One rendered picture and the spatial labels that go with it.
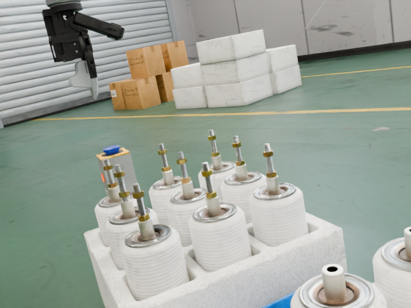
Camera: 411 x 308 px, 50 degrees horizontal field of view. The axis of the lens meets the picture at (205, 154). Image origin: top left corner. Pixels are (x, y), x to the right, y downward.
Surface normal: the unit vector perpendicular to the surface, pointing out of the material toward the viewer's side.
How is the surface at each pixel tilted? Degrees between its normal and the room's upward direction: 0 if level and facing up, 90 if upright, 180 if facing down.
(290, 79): 90
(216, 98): 90
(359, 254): 0
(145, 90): 90
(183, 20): 90
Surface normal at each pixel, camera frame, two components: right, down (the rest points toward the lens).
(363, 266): -0.19, -0.95
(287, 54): 0.71, 0.04
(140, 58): -0.68, 0.30
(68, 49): 0.40, 0.15
